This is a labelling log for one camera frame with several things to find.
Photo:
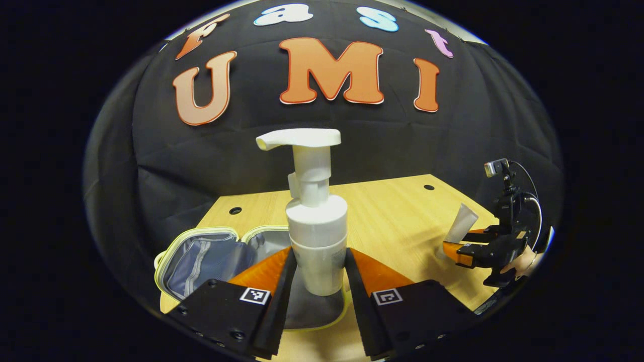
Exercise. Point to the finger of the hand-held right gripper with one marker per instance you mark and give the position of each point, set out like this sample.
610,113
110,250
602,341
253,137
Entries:
485,232
460,254

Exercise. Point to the white squeeze tube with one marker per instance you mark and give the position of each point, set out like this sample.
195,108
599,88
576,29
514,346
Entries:
463,221

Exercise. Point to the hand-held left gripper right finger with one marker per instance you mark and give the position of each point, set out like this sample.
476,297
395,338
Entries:
359,301

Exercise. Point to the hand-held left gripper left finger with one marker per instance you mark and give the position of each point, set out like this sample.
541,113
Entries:
279,301

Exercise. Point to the white pump bottle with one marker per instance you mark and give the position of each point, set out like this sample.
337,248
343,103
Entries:
317,221

